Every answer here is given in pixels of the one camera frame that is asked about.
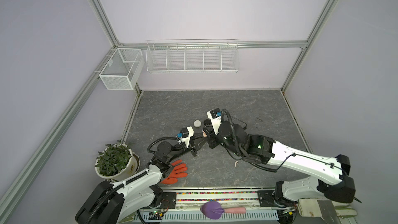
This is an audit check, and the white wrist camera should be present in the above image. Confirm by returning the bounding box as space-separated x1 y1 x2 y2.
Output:
177 127 194 148
207 108 221 129

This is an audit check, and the white earbud charging case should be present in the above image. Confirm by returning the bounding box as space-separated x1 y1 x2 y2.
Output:
193 120 202 128

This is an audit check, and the white mesh box basket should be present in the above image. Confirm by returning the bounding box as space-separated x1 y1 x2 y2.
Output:
99 48 145 91

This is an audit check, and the potted green plant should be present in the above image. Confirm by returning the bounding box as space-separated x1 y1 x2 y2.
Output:
94 142 140 181

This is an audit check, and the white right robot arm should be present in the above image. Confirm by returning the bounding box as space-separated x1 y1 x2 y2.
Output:
205 108 357 203

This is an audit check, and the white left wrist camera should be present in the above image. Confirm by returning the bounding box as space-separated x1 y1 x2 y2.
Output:
177 127 194 148

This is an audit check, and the purple pink brush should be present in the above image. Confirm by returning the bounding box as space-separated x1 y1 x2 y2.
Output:
200 201 247 220

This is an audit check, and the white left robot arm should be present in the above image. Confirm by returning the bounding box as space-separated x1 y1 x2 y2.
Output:
75 135 208 224

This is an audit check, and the white vented rail base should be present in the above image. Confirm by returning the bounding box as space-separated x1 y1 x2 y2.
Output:
130 209 279 223

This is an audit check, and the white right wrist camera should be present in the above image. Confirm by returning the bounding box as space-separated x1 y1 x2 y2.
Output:
207 108 221 129

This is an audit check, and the red rubber glove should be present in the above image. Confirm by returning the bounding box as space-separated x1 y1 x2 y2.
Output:
161 159 188 185

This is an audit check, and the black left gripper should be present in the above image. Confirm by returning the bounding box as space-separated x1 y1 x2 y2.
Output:
167 133 209 163

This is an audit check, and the white wire wall shelf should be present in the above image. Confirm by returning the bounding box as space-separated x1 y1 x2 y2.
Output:
146 39 240 73

